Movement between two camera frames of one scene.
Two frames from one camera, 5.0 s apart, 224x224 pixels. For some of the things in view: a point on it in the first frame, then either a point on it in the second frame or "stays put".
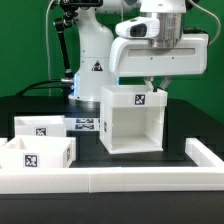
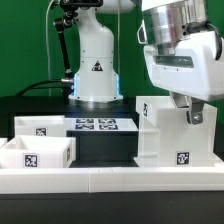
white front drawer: x=38 y=151 stays put
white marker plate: x=82 y=124 stays put
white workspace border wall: x=208 y=175 stays put
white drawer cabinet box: x=132 y=118 → x=168 y=139
